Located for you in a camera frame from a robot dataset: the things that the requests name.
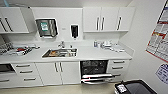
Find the stainless steel dishwasher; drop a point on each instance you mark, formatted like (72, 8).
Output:
(96, 71)

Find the dish soap bottle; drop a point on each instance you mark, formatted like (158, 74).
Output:
(95, 43)

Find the small countertop soap pump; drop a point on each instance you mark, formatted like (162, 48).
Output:
(70, 46)

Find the small clear jar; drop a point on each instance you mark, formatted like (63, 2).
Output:
(99, 44)

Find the black soap dispenser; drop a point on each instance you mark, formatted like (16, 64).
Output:
(74, 31)

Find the chrome sink faucet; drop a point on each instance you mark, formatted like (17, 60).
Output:
(62, 44)

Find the stack of white plates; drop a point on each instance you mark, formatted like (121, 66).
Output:
(107, 44)

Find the stainless steel sink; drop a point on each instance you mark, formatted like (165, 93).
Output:
(60, 53)

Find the white sink base cabinet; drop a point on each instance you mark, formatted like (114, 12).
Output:
(58, 73)

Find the white drawer stack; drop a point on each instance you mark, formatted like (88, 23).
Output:
(118, 68)
(26, 75)

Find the steel paper towel dispenser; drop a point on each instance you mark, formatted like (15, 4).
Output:
(46, 28)

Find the grey bin black lid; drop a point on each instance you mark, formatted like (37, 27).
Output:
(135, 87)

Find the dish drying rack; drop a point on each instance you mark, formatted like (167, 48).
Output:
(18, 49)

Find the built-in microwave oven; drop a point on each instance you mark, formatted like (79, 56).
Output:
(5, 68)

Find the small blue bottle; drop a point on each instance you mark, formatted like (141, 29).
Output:
(5, 3)

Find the wall poster board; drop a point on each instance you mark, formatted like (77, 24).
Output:
(160, 40)

